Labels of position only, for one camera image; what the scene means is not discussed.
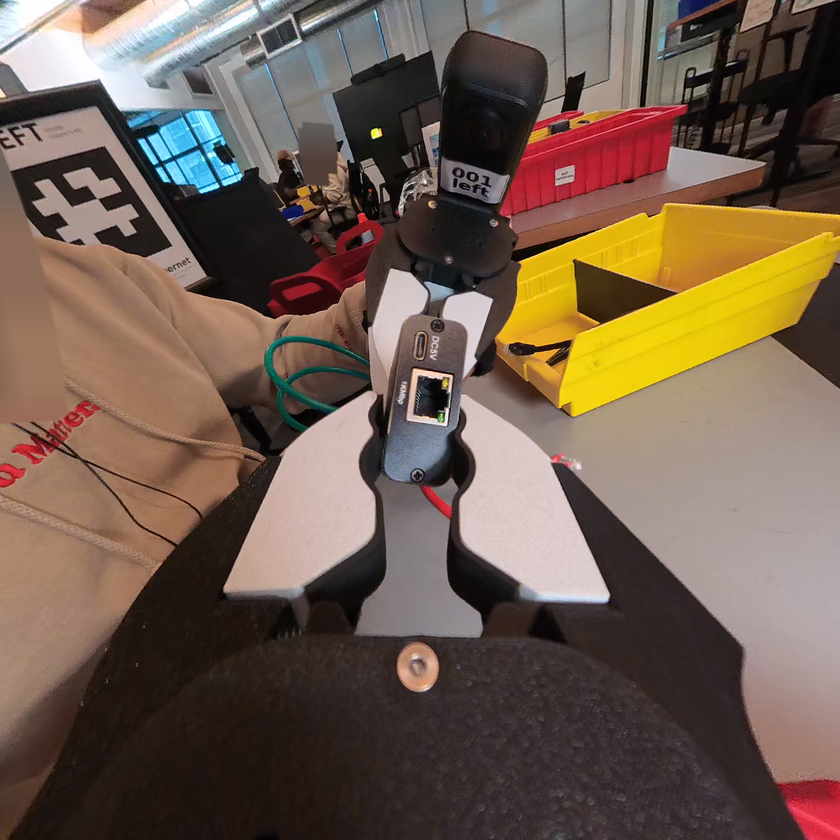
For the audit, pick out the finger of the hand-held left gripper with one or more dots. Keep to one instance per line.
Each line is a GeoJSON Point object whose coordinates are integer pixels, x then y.
{"type": "Point", "coordinates": [394, 308]}
{"type": "Point", "coordinates": [469, 312]}

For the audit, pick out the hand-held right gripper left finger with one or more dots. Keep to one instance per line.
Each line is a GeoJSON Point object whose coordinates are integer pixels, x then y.
{"type": "Point", "coordinates": [308, 512]}

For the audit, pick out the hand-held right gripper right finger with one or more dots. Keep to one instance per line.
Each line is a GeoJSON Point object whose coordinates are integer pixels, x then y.
{"type": "Point", "coordinates": [525, 512]}

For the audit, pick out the black ethernet adapter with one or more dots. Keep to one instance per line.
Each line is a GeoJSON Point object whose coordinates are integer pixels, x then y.
{"type": "Point", "coordinates": [410, 459]}

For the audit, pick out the yellow plastic bin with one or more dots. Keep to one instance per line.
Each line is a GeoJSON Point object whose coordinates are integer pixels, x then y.
{"type": "Point", "coordinates": [656, 367]}

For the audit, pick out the person's left forearm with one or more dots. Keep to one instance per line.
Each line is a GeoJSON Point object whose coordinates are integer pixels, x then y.
{"type": "Point", "coordinates": [229, 341]}

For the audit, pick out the clear plastic bag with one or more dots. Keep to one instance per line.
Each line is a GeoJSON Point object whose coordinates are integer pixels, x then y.
{"type": "Point", "coordinates": [413, 190]}

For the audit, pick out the wipes canister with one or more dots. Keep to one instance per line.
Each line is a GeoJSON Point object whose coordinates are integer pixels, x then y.
{"type": "Point", "coordinates": [430, 148]}

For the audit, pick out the long red ribbed bin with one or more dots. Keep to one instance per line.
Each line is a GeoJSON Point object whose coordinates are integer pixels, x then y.
{"type": "Point", "coordinates": [590, 164]}

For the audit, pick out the black bin divider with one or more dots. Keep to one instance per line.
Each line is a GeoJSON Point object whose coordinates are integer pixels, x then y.
{"type": "Point", "coordinates": [610, 292]}

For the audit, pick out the black television screen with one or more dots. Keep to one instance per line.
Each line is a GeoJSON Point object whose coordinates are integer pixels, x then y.
{"type": "Point", "coordinates": [374, 105]}

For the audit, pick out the yellow ribbed bin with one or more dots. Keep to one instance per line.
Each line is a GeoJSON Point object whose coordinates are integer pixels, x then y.
{"type": "Point", "coordinates": [600, 118]}

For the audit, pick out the person's beige hoodie torso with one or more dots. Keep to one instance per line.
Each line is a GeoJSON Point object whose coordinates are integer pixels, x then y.
{"type": "Point", "coordinates": [98, 590]}

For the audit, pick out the grey table with wooden edge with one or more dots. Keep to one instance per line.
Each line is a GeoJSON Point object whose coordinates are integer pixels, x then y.
{"type": "Point", "coordinates": [709, 177]}

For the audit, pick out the small air vent grille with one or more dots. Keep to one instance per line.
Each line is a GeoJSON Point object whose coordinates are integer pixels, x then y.
{"type": "Point", "coordinates": [279, 37]}

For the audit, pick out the black framed marker sign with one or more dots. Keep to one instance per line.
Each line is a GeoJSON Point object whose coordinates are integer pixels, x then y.
{"type": "Point", "coordinates": [85, 197]}

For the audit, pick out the red plastic bin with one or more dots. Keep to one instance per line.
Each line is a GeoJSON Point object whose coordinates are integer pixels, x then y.
{"type": "Point", "coordinates": [817, 814]}

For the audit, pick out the silver air duct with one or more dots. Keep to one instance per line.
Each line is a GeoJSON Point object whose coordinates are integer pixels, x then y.
{"type": "Point", "coordinates": [184, 26]}

